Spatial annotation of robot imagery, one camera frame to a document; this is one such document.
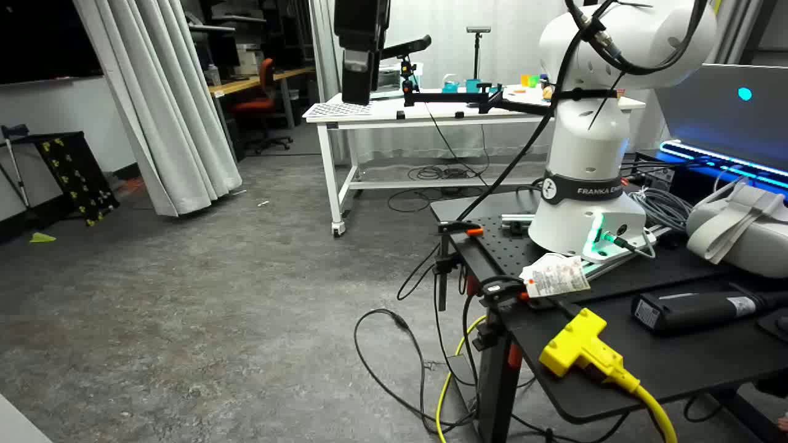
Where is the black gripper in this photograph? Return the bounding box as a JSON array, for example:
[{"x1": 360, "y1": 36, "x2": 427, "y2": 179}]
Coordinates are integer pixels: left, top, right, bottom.
[{"x1": 333, "y1": 0, "x2": 392, "y2": 106}]

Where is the white metal table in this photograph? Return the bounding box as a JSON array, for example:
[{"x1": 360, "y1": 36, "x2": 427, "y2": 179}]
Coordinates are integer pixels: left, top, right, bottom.
[{"x1": 302, "y1": 80, "x2": 568, "y2": 240}]

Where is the narrow white curtain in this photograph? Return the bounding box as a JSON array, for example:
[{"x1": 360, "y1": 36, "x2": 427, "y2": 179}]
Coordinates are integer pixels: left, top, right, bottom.
[{"x1": 306, "y1": 0, "x2": 345, "y2": 106}]

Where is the red office chair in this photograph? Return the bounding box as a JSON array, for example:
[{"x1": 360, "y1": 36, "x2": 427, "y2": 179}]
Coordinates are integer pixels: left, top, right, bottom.
[{"x1": 230, "y1": 56, "x2": 296, "y2": 155}]

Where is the wooden desk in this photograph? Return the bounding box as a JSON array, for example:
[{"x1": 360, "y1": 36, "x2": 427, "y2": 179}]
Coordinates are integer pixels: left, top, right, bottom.
[{"x1": 206, "y1": 64, "x2": 318, "y2": 133}]

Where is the teal plastic item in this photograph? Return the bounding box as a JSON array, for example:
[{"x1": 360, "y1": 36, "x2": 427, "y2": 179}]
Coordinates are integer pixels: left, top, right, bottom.
[{"x1": 441, "y1": 70, "x2": 503, "y2": 99}]

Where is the grey T-shaped stand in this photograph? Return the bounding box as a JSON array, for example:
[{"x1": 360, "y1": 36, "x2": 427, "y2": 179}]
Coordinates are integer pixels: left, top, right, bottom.
[{"x1": 462, "y1": 25, "x2": 495, "y2": 80}]

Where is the yellow green small item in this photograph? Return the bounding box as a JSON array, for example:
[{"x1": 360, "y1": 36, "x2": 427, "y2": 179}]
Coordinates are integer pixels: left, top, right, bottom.
[{"x1": 517, "y1": 70, "x2": 554, "y2": 90}]

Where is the wide white curtain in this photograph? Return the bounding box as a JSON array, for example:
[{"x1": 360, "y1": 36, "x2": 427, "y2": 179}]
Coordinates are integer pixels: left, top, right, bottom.
[{"x1": 70, "y1": 0, "x2": 244, "y2": 219}]

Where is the white paper tag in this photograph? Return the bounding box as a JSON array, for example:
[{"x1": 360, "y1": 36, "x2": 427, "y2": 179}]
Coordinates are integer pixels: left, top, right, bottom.
[{"x1": 519, "y1": 251, "x2": 592, "y2": 299}]

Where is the black panel with yellow markers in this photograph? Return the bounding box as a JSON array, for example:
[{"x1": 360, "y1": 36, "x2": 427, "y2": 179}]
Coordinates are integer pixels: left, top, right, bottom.
[{"x1": 31, "y1": 131, "x2": 120, "y2": 230}]

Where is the yellow tri-tap power plug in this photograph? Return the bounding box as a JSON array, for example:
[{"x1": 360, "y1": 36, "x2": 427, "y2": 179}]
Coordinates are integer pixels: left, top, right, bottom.
[{"x1": 536, "y1": 304, "x2": 679, "y2": 443}]

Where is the grey laptop with blue lights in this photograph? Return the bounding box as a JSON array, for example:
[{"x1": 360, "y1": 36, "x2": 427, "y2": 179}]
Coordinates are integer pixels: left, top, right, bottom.
[{"x1": 653, "y1": 61, "x2": 788, "y2": 200}]

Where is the grey white VR headset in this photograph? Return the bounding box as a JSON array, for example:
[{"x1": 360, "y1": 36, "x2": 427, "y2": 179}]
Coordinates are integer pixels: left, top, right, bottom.
[{"x1": 685, "y1": 179, "x2": 788, "y2": 280}]

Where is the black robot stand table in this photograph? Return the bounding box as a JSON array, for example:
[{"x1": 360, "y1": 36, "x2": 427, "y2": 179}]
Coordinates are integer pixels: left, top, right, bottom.
[{"x1": 427, "y1": 191, "x2": 788, "y2": 443}]

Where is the black stereo camera bar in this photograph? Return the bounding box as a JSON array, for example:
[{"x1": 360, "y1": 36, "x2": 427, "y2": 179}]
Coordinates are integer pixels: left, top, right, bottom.
[{"x1": 378, "y1": 33, "x2": 432, "y2": 61}]

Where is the black clamp with orange handle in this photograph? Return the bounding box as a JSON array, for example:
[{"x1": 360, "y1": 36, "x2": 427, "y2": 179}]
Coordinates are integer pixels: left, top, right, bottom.
[{"x1": 432, "y1": 219, "x2": 487, "y2": 315}]

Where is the black floor cable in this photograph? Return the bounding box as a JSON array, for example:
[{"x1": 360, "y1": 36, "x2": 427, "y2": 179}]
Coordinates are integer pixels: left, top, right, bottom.
[{"x1": 352, "y1": 304, "x2": 499, "y2": 438}]

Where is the black wall screen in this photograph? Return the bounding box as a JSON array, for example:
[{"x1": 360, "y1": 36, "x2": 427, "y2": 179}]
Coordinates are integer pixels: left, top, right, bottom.
[{"x1": 0, "y1": 0, "x2": 85, "y2": 86}]

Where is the yellow floor cable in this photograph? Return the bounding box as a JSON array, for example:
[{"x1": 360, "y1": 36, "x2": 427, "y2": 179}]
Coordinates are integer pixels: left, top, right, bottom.
[{"x1": 431, "y1": 315, "x2": 490, "y2": 443}]

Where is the grey cable bundle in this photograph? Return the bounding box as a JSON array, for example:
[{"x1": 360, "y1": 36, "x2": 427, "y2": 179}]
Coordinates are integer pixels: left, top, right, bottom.
[{"x1": 628, "y1": 185, "x2": 693, "y2": 238}]

